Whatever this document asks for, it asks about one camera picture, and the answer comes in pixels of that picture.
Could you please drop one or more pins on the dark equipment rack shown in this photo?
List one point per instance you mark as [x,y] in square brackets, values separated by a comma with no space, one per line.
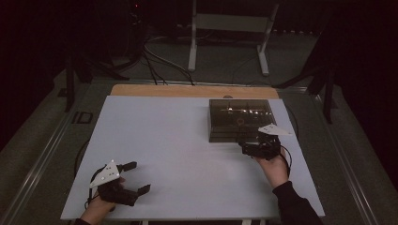
[135,28]

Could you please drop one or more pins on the black angled stand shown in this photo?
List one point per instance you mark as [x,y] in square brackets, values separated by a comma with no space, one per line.
[327,90]

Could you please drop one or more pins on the wooden table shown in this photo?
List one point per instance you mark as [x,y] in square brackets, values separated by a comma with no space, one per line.
[175,90]

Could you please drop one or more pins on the white board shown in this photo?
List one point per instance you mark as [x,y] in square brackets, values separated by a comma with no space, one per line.
[175,156]

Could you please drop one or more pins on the metal floor rail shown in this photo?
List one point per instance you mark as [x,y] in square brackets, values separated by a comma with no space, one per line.
[40,159]
[344,156]

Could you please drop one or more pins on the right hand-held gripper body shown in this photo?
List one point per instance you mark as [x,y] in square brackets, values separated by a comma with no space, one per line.
[266,148]

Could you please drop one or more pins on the person's left hand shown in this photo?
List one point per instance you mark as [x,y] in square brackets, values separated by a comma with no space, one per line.
[95,209]

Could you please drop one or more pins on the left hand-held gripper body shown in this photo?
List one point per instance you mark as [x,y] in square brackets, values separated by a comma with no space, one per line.
[108,175]

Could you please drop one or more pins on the white metal stand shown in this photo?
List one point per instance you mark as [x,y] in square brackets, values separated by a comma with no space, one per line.
[231,22]

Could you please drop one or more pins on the smoky transparent drawer box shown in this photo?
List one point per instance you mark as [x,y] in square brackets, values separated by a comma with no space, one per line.
[231,117]

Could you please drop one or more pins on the person's right hand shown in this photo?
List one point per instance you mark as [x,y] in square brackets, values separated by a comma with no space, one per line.
[275,170]

